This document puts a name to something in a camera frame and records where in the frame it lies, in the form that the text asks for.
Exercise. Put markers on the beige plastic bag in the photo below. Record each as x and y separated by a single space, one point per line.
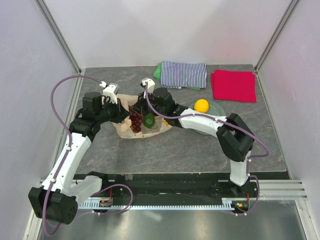
124 129

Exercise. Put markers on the green lime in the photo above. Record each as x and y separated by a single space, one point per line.
149 120

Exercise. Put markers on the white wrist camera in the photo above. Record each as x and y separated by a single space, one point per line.
149 84
110 90

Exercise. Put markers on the blue striped cloth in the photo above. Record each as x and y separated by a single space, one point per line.
176 75

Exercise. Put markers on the red cloth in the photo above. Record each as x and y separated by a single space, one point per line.
237 86

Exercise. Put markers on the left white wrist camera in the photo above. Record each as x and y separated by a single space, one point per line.
110 90

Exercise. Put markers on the green cloth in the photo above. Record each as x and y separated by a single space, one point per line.
157 75

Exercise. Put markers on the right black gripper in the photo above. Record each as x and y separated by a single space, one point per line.
140 108

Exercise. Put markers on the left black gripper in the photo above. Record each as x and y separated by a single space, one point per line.
121 113

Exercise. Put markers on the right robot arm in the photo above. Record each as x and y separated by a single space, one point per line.
234 136

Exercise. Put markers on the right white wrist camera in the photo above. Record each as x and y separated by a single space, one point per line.
149 84

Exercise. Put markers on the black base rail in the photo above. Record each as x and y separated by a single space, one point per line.
215 185

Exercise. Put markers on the white cable duct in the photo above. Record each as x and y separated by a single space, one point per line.
97 204

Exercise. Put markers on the red grapes bunch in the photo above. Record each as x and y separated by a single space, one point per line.
136 123

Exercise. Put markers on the green plate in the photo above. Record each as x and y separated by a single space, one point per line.
214 109

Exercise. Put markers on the yellow lemon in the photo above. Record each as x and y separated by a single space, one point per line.
201 105

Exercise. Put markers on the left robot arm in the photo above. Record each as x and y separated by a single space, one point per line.
56 199

